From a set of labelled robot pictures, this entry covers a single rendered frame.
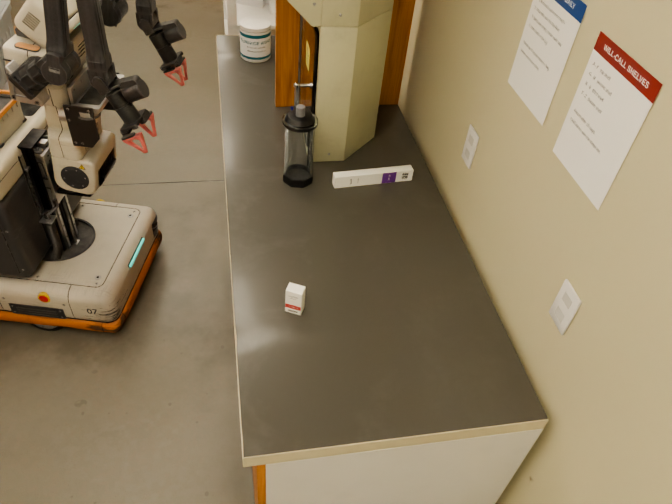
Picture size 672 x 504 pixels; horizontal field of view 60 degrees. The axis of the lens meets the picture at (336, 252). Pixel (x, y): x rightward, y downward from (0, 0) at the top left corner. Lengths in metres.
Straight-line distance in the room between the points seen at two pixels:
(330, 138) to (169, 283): 1.27
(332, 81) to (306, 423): 1.04
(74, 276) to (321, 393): 1.51
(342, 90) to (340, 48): 0.14
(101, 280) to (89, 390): 0.45
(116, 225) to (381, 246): 1.47
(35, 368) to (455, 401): 1.85
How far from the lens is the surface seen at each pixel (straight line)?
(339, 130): 1.96
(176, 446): 2.40
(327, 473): 1.42
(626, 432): 1.30
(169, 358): 2.62
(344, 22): 1.79
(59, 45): 1.93
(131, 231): 2.78
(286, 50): 2.21
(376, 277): 1.63
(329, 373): 1.41
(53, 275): 2.67
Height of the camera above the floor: 2.10
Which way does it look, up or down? 44 degrees down
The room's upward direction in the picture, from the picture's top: 6 degrees clockwise
